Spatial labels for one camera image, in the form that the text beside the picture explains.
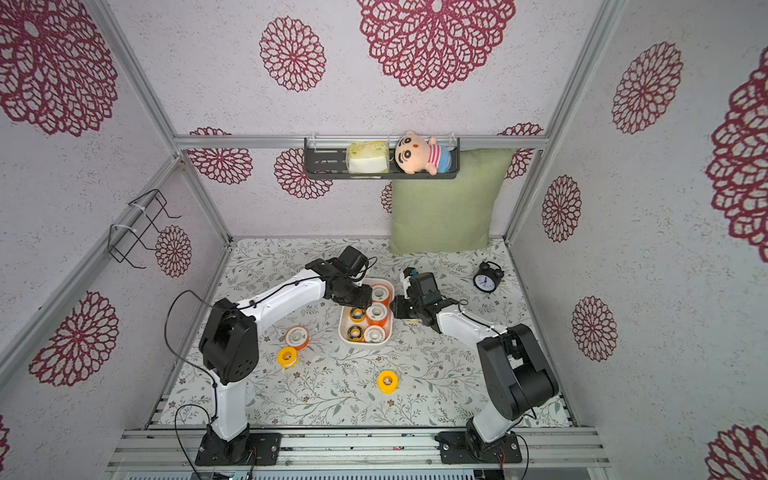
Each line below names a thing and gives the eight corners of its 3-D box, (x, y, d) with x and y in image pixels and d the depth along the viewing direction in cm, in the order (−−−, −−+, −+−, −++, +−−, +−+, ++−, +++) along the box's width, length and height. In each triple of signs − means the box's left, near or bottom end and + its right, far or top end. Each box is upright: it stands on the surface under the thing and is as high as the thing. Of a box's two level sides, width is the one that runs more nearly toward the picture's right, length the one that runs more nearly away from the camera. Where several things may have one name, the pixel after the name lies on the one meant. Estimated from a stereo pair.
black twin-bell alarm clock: (470, 285, 109) (477, 268, 101) (479, 274, 112) (486, 257, 104) (489, 296, 105) (497, 280, 98) (497, 285, 108) (506, 269, 101)
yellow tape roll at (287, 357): (277, 368, 89) (275, 365, 87) (281, 349, 93) (279, 346, 91) (296, 368, 89) (294, 365, 87) (300, 349, 93) (298, 346, 91)
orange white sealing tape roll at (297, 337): (284, 350, 93) (282, 346, 91) (289, 329, 98) (287, 325, 96) (307, 350, 93) (305, 346, 91) (311, 329, 98) (309, 325, 96)
